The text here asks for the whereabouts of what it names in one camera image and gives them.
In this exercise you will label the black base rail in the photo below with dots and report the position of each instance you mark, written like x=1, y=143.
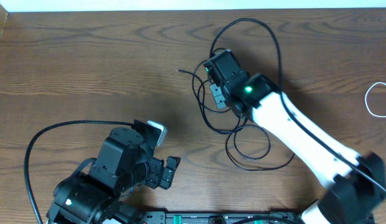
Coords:
x=211, y=217

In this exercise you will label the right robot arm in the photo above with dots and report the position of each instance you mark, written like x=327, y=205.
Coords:
x=355, y=184

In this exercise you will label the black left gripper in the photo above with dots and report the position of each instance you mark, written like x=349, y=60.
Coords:
x=160, y=175

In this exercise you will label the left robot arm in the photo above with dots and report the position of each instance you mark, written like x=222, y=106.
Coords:
x=126, y=159

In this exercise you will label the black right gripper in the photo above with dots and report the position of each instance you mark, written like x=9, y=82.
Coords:
x=219, y=99

